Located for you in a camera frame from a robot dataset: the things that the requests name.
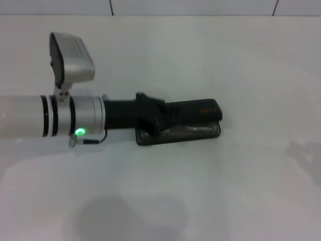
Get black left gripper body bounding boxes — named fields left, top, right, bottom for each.
left=102, top=92, right=161, bottom=138

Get clear transparent glasses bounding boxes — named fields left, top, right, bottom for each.
left=140, top=124, right=218, bottom=138

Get black glasses case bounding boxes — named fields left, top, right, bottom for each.
left=135, top=98, right=223, bottom=147

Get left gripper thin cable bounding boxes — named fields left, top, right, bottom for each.
left=68, top=128, right=108, bottom=149

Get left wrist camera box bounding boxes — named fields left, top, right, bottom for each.
left=49, top=32, right=96, bottom=87

